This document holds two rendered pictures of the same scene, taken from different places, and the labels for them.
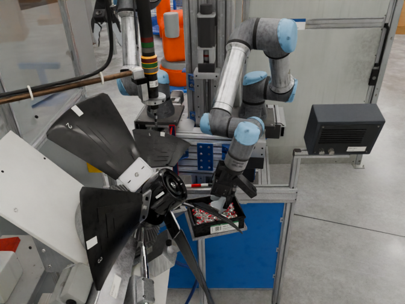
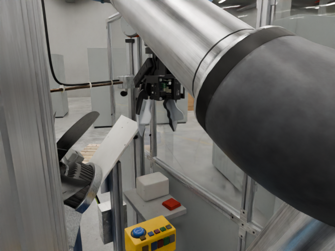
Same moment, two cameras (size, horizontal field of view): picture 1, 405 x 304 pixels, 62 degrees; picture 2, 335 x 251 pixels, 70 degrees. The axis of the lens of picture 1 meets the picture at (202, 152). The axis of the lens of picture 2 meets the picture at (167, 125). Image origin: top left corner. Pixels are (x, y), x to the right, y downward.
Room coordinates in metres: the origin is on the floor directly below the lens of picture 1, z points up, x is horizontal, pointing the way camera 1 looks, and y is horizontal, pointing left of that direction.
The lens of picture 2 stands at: (1.92, 0.06, 1.64)
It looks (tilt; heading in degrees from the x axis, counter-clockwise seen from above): 14 degrees down; 147
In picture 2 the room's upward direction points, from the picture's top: straight up
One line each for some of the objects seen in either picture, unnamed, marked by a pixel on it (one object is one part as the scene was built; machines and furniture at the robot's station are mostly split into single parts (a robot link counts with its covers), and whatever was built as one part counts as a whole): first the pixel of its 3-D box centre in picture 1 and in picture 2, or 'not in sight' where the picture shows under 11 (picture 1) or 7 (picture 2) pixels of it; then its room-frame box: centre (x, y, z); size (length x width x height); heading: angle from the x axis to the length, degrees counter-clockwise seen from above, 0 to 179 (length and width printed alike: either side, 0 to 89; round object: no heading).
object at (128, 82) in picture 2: not in sight; (126, 81); (0.55, 0.66, 1.54); 0.10 x 0.07 x 0.09; 123
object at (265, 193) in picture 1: (199, 193); not in sight; (1.25, 0.02, 0.82); 0.90 x 0.04 x 0.08; 88
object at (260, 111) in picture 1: (253, 107); not in sight; (1.62, -0.27, 1.09); 0.15 x 0.15 x 0.10
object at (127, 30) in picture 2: not in sight; (133, 24); (0.50, 0.74, 1.88); 0.16 x 0.07 x 0.16; 33
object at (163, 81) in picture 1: (156, 83); not in sight; (1.69, 0.23, 1.20); 0.13 x 0.12 x 0.14; 87
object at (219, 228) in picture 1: (214, 213); not in sight; (1.08, -0.04, 0.85); 0.22 x 0.17 x 0.07; 102
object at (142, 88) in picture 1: (148, 84); not in sight; (0.89, 0.14, 1.50); 0.09 x 0.07 x 0.10; 123
